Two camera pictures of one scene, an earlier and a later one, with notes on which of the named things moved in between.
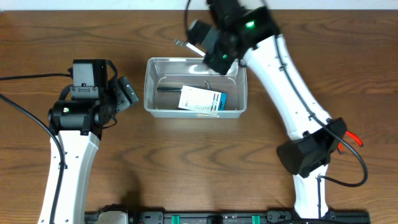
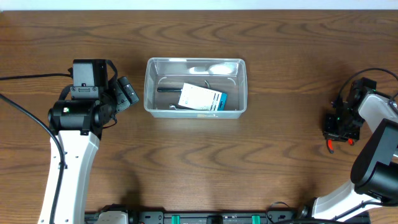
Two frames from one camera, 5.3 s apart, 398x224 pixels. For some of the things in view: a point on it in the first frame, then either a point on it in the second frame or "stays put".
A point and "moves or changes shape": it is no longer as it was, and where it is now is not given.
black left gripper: (121, 102) stays put
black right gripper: (219, 68) to (329, 132)
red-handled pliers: (354, 137) moves or changes shape
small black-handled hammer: (176, 89) stays put
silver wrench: (185, 43) to (173, 106)
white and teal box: (196, 98) stays put
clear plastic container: (186, 88) stays put
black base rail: (247, 217) stays put
